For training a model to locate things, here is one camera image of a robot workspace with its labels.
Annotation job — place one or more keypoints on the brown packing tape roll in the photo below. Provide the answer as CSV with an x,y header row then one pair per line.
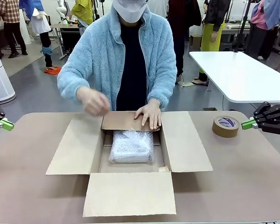
x,y
226,127

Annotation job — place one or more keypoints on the person's right hand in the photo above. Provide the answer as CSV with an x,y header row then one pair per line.
x,y
93,102

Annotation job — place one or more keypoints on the bubble-wrapped clock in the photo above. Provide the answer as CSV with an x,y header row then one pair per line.
x,y
131,147

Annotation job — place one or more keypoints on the brown cardboard box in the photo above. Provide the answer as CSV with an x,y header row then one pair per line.
x,y
128,196

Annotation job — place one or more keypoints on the white table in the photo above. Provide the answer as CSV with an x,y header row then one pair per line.
x,y
242,74

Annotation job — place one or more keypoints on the person in plaid shirt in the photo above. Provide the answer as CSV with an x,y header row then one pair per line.
x,y
11,21

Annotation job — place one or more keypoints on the black tripod stand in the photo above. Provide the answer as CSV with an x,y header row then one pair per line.
x,y
242,28

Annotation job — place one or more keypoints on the person in blue fleece jacket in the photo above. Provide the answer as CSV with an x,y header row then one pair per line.
x,y
100,53

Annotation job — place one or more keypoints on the person in dark red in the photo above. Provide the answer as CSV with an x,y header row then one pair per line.
x,y
179,35

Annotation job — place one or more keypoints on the orange cloth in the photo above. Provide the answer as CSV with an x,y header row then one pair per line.
x,y
52,70

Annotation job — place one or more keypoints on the white face mask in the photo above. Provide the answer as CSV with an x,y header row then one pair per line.
x,y
130,11

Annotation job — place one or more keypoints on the person in yellow-green top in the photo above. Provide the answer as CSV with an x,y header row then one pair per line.
x,y
82,11

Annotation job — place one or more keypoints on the person's right forearm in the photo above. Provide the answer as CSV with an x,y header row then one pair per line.
x,y
70,86

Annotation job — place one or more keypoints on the person in pink and blue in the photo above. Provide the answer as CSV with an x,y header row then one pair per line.
x,y
263,25

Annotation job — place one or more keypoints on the person's left forearm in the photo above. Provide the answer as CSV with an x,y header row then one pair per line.
x,y
163,91

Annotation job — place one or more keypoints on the person's left hand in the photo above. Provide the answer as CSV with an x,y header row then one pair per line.
x,y
151,112

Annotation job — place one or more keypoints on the small background cardboard box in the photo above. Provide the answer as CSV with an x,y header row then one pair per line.
x,y
196,42

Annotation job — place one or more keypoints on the person with yellow apron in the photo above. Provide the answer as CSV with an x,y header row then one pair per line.
x,y
212,35

